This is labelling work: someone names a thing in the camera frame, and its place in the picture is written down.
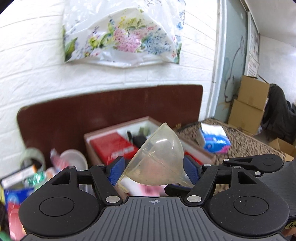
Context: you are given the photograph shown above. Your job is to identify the pink white rubber glove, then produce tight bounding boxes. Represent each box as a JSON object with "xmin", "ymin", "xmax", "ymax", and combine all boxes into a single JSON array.
[{"xmin": 121, "ymin": 177, "xmax": 167, "ymax": 197}]

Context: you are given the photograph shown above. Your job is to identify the translucent plastic funnel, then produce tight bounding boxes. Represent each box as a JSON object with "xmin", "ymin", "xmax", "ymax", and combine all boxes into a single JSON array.
[{"xmin": 117, "ymin": 123, "xmax": 193, "ymax": 193}]

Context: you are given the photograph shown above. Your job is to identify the red printed box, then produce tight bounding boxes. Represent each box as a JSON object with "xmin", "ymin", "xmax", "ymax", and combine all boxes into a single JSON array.
[{"xmin": 90, "ymin": 132, "xmax": 138, "ymax": 165}]

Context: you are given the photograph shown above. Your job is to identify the open cardboard box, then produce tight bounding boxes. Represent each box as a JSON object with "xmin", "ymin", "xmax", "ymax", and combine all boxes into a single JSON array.
[{"xmin": 83, "ymin": 116, "xmax": 217, "ymax": 200}]

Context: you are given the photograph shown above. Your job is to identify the blue tissue packet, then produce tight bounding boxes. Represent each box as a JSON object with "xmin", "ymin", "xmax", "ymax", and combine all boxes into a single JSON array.
[{"xmin": 197, "ymin": 123, "xmax": 231, "ymax": 154}]

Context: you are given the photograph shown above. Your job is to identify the white bowl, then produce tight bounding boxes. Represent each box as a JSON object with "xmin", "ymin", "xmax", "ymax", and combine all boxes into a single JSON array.
[{"xmin": 60, "ymin": 149, "xmax": 88, "ymax": 171}]

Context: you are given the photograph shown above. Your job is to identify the red white snack packet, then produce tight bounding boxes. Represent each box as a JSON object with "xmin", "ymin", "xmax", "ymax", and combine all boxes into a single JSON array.
[{"xmin": 50, "ymin": 149, "xmax": 70, "ymax": 172}]

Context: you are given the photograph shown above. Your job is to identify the black jacket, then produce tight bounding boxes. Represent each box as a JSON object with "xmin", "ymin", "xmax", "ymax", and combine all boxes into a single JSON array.
[{"xmin": 261, "ymin": 84, "xmax": 295, "ymax": 144}]

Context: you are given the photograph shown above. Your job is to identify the dark wooden headboard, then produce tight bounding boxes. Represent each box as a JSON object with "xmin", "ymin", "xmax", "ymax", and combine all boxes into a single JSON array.
[{"xmin": 16, "ymin": 85, "xmax": 203, "ymax": 167}]

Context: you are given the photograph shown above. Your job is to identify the stacked cardboard boxes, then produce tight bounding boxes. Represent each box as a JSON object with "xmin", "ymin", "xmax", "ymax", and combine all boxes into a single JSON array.
[{"xmin": 228, "ymin": 75, "xmax": 269, "ymax": 135}]

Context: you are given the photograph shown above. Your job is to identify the tape roll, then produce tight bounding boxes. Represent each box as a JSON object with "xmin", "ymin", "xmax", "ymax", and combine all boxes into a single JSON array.
[{"xmin": 20, "ymin": 148, "xmax": 46, "ymax": 171}]

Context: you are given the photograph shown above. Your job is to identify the white black carton box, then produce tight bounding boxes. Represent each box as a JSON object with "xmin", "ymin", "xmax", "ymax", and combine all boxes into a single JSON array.
[{"xmin": 1, "ymin": 165, "xmax": 37, "ymax": 189}]

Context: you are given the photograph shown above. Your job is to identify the floral plastic bag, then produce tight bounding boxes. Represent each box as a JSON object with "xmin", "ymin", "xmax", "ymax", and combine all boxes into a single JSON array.
[{"xmin": 62, "ymin": 1, "xmax": 186, "ymax": 68}]

